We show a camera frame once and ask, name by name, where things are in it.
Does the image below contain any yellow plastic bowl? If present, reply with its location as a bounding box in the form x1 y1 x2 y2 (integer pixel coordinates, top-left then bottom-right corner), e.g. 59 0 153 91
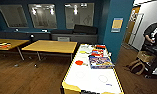
78 49 89 55

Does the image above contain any orange plastic bowl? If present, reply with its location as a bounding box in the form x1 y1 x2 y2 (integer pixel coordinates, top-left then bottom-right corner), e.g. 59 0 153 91
74 60 85 66

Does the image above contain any grey bench vent panel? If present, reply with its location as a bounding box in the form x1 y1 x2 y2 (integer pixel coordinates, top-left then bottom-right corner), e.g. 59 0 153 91
57 36 71 43

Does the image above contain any red and black game box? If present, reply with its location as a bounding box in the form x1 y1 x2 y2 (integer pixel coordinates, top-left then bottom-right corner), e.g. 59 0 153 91
95 44 107 50

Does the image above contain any long wooden table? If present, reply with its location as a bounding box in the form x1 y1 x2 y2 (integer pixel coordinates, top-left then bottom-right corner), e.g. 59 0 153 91
0 37 30 61
21 39 79 62

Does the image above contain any interior glass window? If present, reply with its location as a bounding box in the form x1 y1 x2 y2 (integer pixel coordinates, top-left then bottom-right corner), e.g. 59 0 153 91
28 3 58 30
0 3 29 29
64 2 95 30

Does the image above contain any yellow air hockey table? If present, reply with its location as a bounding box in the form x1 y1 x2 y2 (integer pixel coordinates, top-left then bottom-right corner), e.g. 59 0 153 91
60 43 126 94

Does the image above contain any brown wooden door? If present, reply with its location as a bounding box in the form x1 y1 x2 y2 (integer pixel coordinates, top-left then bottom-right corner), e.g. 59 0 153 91
123 6 142 46

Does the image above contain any brown backpack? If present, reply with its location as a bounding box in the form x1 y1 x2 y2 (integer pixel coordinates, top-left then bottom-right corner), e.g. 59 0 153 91
128 49 152 76

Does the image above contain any small orange black item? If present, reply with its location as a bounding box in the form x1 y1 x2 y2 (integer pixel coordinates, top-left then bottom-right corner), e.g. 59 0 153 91
0 41 12 50

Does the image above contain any dark wall bench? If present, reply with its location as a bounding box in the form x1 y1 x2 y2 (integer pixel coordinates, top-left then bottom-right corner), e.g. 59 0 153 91
0 24 99 45

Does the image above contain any yellow wall sign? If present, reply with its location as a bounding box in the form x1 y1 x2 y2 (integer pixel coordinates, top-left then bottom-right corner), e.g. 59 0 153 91
110 17 124 34

